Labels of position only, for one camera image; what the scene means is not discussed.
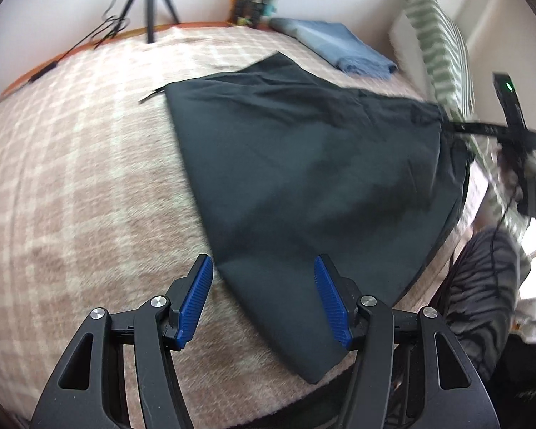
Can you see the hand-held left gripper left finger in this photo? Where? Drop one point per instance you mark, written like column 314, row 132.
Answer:
column 196, row 304

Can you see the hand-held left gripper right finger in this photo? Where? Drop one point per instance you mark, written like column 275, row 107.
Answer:
column 332, row 308

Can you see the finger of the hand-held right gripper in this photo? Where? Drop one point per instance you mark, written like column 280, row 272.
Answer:
column 473, row 127

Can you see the black pants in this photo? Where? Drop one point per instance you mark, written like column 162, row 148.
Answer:
column 317, row 165

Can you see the green striped pillow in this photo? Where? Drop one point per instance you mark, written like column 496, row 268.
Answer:
column 442, row 35

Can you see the person's right leg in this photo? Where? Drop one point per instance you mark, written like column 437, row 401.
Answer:
column 482, row 286

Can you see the folded blue cloth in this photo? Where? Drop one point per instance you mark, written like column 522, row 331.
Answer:
column 339, row 44

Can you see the plaid bed blanket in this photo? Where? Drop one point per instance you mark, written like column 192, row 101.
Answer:
column 94, row 165

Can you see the white crumpled cloth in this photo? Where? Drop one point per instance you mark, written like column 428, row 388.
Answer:
column 533, row 319

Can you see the orange mattress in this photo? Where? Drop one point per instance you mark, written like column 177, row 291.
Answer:
column 13, row 88

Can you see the black tripod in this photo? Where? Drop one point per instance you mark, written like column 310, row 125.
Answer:
column 150, row 9

